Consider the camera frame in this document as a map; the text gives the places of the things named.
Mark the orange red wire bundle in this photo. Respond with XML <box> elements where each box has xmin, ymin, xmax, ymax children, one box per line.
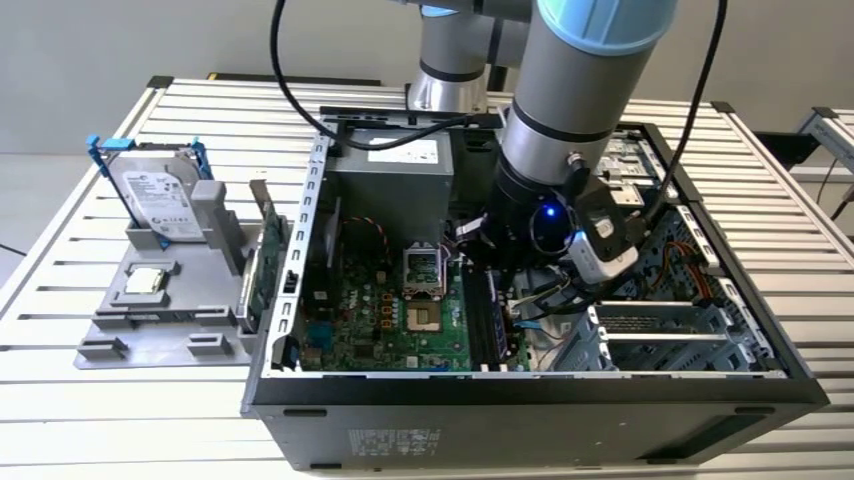
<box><xmin>656</xmin><ymin>239</ymin><xmax>714</xmax><ymax>307</ymax></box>

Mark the black PC case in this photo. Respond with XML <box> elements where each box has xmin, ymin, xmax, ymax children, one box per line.
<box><xmin>239</xmin><ymin>103</ymin><xmax>830</xmax><ymax>470</ymax></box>

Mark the black cable bundle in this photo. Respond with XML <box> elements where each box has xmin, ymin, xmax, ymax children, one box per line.
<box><xmin>524</xmin><ymin>278</ymin><xmax>602</xmax><ymax>319</ymax></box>

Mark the green motherboard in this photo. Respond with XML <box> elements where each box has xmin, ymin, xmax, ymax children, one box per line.
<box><xmin>297</xmin><ymin>214</ymin><xmax>535</xmax><ymax>372</ymax></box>

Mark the hard disk in blue carrier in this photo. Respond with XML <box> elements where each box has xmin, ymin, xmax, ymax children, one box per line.
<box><xmin>85</xmin><ymin>135</ymin><xmax>215</xmax><ymax>247</ymax></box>

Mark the black RAM slot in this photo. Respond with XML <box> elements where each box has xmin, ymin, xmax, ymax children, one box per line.
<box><xmin>478</xmin><ymin>269</ymin><xmax>500</xmax><ymax>365</ymax></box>
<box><xmin>464</xmin><ymin>267</ymin><xmax>487</xmax><ymax>370</ymax></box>

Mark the RAM stick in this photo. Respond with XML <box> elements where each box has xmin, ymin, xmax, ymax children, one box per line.
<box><xmin>99</xmin><ymin>310</ymin><xmax>228</xmax><ymax>325</ymax></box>
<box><xmin>484</xmin><ymin>269</ymin><xmax>520</xmax><ymax>362</ymax></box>

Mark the graphics card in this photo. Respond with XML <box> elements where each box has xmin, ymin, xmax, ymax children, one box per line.
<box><xmin>237</xmin><ymin>179</ymin><xmax>293</xmax><ymax>336</ymax></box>

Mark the neighbouring slatted metal table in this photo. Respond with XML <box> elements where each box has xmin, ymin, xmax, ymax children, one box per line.
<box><xmin>787</xmin><ymin>105</ymin><xmax>854</xmax><ymax>184</ymax></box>

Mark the metal socket cover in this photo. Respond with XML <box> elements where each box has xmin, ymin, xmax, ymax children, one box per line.
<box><xmin>402</xmin><ymin>239</ymin><xmax>447</xmax><ymax>299</ymax></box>

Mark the metal disk bay cage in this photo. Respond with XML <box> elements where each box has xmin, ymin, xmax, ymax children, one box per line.
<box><xmin>584</xmin><ymin>298</ymin><xmax>779</xmax><ymax>372</ymax></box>

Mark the black camera cable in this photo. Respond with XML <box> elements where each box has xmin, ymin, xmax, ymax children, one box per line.
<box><xmin>626</xmin><ymin>0</ymin><xmax>730</xmax><ymax>226</ymax></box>
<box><xmin>268</xmin><ymin>0</ymin><xmax>503</xmax><ymax>151</ymax></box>

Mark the grey optical drive cage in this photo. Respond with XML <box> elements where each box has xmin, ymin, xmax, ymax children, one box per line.
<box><xmin>596</xmin><ymin>127</ymin><xmax>647</xmax><ymax>207</ymax></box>

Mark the red black twisted wire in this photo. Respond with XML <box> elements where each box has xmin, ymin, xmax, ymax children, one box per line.
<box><xmin>341</xmin><ymin>214</ymin><xmax>396</xmax><ymax>265</ymax></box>

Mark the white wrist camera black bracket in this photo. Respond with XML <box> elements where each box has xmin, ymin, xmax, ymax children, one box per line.
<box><xmin>562</xmin><ymin>183</ymin><xmax>643</xmax><ymax>285</ymax></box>

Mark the silver CPU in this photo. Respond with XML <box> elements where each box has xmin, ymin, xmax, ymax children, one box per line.
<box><xmin>123</xmin><ymin>269</ymin><xmax>167</xmax><ymax>295</ymax></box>

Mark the grey power supply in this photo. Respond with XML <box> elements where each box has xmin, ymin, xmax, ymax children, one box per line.
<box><xmin>324</xmin><ymin>127</ymin><xmax>456</xmax><ymax>251</ymax></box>

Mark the grey parts rack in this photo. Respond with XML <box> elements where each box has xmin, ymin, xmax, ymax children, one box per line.
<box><xmin>72</xmin><ymin>182</ymin><xmax>268</xmax><ymax>372</ymax></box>

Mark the CPU socket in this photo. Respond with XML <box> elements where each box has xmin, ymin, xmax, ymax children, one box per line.
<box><xmin>403</xmin><ymin>295</ymin><xmax>447</xmax><ymax>335</ymax></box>

